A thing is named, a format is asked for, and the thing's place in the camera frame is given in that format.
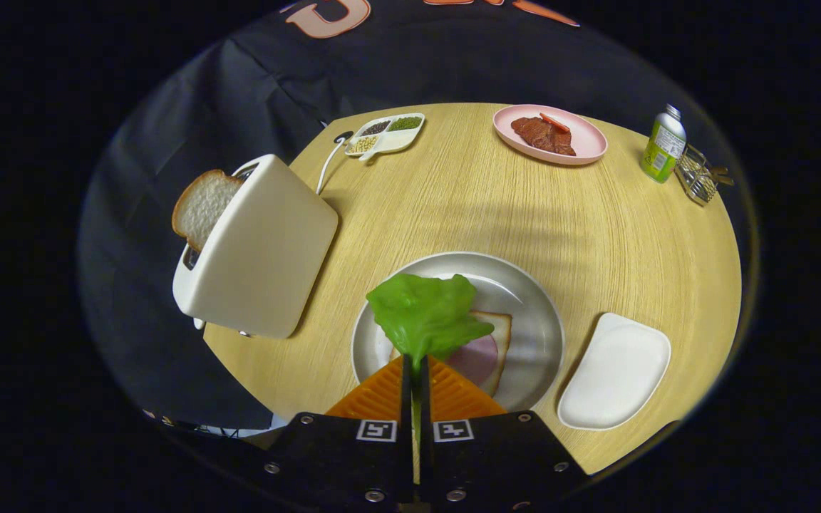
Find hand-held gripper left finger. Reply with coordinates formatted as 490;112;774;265
239;356;413;510

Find bread slice with brown crust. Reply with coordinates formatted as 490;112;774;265
466;311;513;398

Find white oblong plate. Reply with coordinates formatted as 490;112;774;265
557;312;672;431

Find white toaster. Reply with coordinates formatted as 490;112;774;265
172;153;340;340

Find white power cable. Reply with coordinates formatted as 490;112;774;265
316;138;346;195

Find pink round plate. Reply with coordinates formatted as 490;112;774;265
492;104;609;166

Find pink ham slice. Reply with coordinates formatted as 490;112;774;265
445;335;500;389

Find small wire basket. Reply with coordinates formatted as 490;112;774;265
676;145;726;207

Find toasted white bread slice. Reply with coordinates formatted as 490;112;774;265
172;169;244;252

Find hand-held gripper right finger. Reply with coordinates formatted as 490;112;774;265
420;356;591;511

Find silver bottle with green label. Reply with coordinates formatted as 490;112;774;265
640;104;688;185

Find green lettuce leaf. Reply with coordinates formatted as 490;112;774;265
366;273;495;446

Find grey round plate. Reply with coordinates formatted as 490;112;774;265
350;252;567;414

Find brown cooked meat pieces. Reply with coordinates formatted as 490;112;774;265
510;116;577;157

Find white sectioned dish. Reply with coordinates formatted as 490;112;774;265
344;113;426;163

